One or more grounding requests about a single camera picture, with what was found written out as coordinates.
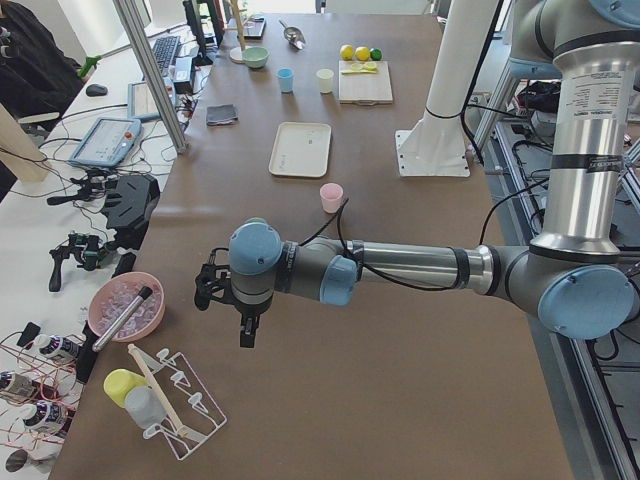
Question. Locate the green bowl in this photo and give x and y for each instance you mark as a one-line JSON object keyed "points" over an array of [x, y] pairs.
{"points": [[255, 57]]}

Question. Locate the metal tube black tip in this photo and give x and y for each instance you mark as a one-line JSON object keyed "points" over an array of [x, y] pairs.
{"points": [[122, 319]]}

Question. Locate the blue plastic cup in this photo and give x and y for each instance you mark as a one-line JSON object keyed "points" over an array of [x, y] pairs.
{"points": [[285, 77]]}

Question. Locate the metal scoop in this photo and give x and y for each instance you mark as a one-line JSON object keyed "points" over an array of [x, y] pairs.
{"points": [[293, 35]]}

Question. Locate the pink plastic cup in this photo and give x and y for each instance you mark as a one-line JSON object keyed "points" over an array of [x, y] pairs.
{"points": [[331, 195]]}

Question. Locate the blue teach pendant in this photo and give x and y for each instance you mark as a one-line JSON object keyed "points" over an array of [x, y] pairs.
{"points": [[140, 103], [107, 142]]}

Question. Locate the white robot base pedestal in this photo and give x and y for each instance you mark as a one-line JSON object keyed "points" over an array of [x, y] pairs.
{"points": [[435, 146]]}

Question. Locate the pale yellow plastic cup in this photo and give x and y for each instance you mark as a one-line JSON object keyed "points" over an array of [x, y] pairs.
{"points": [[325, 79]]}

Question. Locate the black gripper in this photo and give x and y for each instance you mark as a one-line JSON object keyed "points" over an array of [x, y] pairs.
{"points": [[249, 314]]}

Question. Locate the yellow cup on rack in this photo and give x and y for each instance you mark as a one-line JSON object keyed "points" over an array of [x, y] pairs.
{"points": [[119, 382]]}

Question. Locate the grey folded cloth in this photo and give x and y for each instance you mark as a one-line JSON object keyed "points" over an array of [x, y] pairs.
{"points": [[221, 115]]}

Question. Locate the wooden stick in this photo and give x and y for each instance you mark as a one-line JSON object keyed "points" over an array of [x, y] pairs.
{"points": [[148, 365]]}

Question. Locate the wooden mug tree stand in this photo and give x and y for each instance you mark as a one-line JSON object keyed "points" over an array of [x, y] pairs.
{"points": [[236, 54]]}

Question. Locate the yellow plastic knife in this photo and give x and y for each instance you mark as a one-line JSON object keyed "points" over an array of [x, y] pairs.
{"points": [[358, 72]]}

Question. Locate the green lime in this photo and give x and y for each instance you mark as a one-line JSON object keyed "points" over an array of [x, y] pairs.
{"points": [[376, 54]]}

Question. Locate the white wire cup rack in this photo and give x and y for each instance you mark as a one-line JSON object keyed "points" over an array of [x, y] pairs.
{"points": [[194, 404]]}

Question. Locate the black keyboard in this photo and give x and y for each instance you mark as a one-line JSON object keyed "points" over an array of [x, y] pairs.
{"points": [[165, 50]]}

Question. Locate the cream plastic tray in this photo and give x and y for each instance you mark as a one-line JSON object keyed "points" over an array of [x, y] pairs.
{"points": [[301, 150]]}

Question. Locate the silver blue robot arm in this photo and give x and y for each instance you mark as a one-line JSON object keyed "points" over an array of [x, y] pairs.
{"points": [[568, 276]]}

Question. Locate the aluminium frame post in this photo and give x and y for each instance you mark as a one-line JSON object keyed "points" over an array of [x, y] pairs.
{"points": [[132, 24]]}

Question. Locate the clear cup on rack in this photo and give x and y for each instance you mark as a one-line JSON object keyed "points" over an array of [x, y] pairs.
{"points": [[144, 407]]}

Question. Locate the person in black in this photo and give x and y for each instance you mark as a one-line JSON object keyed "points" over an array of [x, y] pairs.
{"points": [[39, 78]]}

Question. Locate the wooden cutting board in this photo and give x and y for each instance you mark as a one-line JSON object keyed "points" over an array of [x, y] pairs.
{"points": [[365, 89]]}

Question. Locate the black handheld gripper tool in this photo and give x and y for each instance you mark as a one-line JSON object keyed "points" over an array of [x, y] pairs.
{"points": [[94, 185]]}

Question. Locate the black device housing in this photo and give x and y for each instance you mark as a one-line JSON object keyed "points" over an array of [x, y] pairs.
{"points": [[128, 208]]}

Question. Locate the green black handheld gripper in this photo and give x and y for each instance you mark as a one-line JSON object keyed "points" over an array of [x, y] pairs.
{"points": [[88, 250]]}

